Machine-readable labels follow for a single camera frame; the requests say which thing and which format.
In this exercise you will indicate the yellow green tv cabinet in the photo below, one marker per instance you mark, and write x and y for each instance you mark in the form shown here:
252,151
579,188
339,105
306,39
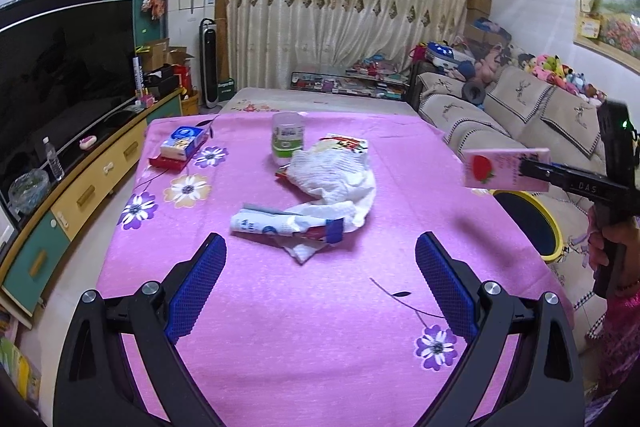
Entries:
90,197

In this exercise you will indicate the yellow rimmed black trash bin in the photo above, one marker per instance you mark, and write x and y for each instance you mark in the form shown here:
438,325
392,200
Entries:
530,222

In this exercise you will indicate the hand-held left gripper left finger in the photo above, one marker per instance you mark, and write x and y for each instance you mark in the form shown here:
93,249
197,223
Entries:
197,287

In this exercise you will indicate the person's right forearm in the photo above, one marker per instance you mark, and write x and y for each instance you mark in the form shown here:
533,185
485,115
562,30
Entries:
622,332

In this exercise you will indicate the framed wall picture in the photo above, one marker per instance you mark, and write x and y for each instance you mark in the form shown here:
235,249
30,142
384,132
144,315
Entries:
615,17

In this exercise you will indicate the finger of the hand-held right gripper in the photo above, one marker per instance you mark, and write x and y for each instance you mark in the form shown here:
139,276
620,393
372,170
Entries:
537,172

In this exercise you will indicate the person's right hand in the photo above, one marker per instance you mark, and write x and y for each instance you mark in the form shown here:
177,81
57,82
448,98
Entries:
595,252

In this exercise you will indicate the green box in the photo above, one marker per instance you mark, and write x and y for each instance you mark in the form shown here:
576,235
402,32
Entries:
226,89

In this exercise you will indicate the blue tissue box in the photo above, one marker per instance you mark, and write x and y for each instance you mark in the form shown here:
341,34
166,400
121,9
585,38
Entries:
182,139

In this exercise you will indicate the white green yogurt bottle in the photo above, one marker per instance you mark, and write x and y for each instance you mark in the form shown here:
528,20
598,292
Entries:
288,134

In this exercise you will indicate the flat red box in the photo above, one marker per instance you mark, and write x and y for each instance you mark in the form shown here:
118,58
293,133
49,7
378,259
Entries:
167,163

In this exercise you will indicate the low glass shelf with books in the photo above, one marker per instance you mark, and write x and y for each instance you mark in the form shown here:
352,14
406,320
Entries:
350,84

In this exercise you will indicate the pile of plush toys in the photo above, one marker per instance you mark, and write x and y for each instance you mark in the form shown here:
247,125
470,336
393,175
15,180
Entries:
550,67

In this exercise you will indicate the open cardboard boxes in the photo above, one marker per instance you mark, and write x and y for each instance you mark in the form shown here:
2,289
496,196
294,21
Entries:
162,54

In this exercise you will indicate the dark neck pillow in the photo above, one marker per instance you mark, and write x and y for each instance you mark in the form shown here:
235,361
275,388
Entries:
473,92

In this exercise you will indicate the small pink case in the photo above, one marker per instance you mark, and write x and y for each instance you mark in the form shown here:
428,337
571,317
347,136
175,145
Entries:
88,142

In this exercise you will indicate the beige sofa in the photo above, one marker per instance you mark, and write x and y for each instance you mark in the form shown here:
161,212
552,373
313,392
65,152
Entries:
525,94

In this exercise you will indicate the white plastic bag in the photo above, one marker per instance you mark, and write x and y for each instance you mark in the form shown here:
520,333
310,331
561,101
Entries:
330,177

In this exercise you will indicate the pile of books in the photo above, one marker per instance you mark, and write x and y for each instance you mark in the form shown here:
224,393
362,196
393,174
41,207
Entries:
17,362

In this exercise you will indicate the glass ashtray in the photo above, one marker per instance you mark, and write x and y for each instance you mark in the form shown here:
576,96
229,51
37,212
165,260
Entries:
27,192

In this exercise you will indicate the clear water bottle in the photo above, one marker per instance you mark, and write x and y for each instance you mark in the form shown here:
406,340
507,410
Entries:
54,162

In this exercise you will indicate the pink strawberry drink carton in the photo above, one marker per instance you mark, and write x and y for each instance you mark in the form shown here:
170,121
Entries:
495,169

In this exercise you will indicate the pink floral tablecloth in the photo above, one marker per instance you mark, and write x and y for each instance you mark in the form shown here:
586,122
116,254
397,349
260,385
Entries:
300,307

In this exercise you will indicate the white standing air conditioner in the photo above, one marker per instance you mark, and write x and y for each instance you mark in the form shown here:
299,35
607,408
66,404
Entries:
192,7

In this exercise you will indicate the white drawer cabinet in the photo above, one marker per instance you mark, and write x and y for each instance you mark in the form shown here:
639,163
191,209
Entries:
5,227

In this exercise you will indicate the floral bed sheet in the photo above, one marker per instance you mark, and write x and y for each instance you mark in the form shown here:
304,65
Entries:
310,102

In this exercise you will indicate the black tower fan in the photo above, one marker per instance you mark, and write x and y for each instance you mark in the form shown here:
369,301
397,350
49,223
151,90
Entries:
210,62

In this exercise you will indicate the curved black television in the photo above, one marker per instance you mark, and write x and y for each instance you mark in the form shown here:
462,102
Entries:
60,72

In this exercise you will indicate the stack of cardboard boxes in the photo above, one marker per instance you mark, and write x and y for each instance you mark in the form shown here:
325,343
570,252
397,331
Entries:
477,14

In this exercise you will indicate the black box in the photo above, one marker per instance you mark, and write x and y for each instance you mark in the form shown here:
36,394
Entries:
162,87

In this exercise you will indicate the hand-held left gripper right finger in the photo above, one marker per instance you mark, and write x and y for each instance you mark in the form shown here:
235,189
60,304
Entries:
447,287

